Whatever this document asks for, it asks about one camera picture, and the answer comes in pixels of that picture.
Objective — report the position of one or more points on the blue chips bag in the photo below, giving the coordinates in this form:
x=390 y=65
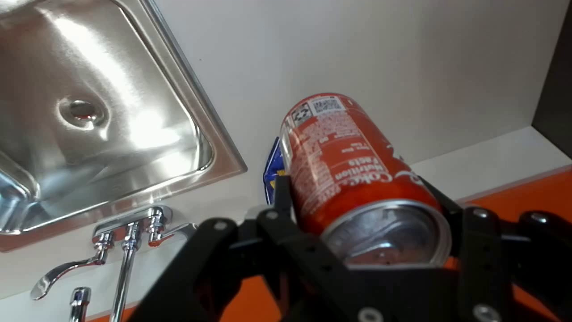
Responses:
x=272 y=173

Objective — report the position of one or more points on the stainless steel sink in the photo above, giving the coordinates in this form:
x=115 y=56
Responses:
x=108 y=119

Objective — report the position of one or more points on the chrome faucet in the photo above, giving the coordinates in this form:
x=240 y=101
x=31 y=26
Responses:
x=128 y=239

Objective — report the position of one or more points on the white backsplash strip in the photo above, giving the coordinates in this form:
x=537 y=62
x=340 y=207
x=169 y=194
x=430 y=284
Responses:
x=506 y=162

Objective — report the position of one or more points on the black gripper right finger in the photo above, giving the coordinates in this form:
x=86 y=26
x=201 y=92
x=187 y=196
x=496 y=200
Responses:
x=512 y=269

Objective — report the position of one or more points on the red cola can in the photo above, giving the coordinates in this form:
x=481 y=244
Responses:
x=351 y=173

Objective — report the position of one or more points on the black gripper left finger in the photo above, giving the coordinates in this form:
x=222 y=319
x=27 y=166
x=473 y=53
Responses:
x=251 y=280

